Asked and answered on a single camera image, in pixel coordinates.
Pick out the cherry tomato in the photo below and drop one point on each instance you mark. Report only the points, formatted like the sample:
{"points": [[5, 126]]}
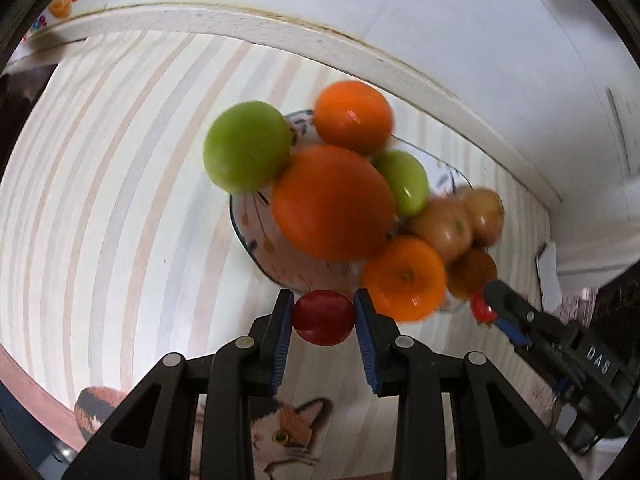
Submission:
{"points": [[323, 317], [482, 313]]}

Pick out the large orange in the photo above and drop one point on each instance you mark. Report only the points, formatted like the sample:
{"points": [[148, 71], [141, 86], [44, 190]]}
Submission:
{"points": [[332, 204]]}

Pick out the red apple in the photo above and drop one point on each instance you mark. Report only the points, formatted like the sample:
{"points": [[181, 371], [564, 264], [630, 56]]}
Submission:
{"points": [[446, 226], [486, 212]]}

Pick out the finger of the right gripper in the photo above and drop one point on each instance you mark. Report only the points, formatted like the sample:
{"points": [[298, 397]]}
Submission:
{"points": [[520, 309], [512, 331]]}

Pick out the small orange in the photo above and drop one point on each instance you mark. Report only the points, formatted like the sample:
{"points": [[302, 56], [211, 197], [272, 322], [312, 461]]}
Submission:
{"points": [[353, 115]]}

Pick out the small brown-red apple front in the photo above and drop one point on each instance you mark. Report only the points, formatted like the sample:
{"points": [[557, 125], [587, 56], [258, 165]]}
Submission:
{"points": [[471, 273]]}

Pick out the green apple back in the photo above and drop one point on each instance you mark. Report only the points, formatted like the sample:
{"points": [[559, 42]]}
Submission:
{"points": [[407, 179]]}

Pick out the floral ceramic plate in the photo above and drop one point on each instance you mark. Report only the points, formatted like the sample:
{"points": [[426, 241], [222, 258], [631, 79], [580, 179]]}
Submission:
{"points": [[281, 262]]}

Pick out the green apple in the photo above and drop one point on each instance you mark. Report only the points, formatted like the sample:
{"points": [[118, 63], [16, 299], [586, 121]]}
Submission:
{"points": [[246, 147], [407, 179]]}

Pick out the striped tablecloth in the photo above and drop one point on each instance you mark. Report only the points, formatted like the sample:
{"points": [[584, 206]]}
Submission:
{"points": [[116, 249]]}

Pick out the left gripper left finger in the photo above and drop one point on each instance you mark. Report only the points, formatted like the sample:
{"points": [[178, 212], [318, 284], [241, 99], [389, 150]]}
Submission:
{"points": [[272, 334]]}

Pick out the green apple front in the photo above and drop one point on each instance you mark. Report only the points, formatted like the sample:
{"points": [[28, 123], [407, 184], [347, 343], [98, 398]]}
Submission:
{"points": [[246, 147]]}

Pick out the cat-shaped mat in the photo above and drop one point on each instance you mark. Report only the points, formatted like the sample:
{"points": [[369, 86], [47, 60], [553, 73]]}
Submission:
{"points": [[280, 433]]}

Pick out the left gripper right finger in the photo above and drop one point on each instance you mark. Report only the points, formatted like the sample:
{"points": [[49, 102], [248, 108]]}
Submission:
{"points": [[376, 334]]}

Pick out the colourful wall sticker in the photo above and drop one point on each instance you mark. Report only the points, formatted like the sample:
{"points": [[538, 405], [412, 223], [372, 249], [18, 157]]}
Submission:
{"points": [[56, 11]]}

